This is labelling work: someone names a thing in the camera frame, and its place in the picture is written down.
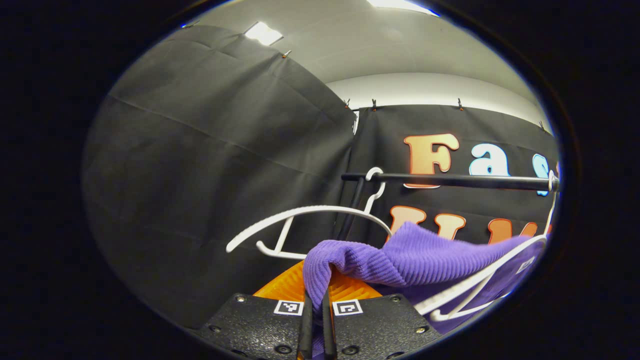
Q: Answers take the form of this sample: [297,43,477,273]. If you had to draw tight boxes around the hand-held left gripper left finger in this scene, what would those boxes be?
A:
[192,260,313,360]

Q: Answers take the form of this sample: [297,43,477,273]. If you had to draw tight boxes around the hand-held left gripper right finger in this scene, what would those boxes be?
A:
[322,272,443,360]

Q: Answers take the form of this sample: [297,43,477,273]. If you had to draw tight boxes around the purple corduroy jacket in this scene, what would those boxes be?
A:
[302,221,551,360]

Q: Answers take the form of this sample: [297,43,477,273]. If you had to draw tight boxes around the white plastic clothes hanger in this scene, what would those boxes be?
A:
[226,166,393,261]
[414,170,560,322]

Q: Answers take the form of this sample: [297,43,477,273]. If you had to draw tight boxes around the black metal clothes rack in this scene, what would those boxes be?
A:
[334,171,560,242]

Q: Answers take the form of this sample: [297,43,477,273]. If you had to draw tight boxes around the ceiling light panel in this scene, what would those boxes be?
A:
[244,21,284,47]
[367,0,441,17]

